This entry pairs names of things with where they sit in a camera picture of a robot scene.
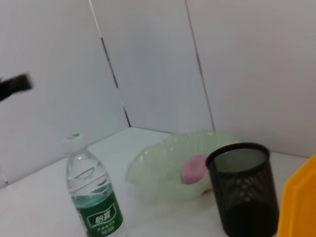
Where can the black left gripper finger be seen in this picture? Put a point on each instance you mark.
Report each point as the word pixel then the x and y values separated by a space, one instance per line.
pixel 17 84

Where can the clear green-label water bottle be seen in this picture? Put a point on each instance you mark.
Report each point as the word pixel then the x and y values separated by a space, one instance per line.
pixel 93 197

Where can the pink peach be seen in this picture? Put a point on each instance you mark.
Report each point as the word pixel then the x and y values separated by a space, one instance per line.
pixel 192 170

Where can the translucent green fruit plate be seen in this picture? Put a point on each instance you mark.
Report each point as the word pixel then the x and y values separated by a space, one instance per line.
pixel 158 168

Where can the black mesh pen holder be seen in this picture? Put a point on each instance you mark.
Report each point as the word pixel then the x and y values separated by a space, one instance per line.
pixel 247 197

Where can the yellow plastic bin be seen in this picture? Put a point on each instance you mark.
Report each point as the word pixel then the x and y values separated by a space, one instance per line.
pixel 301 202

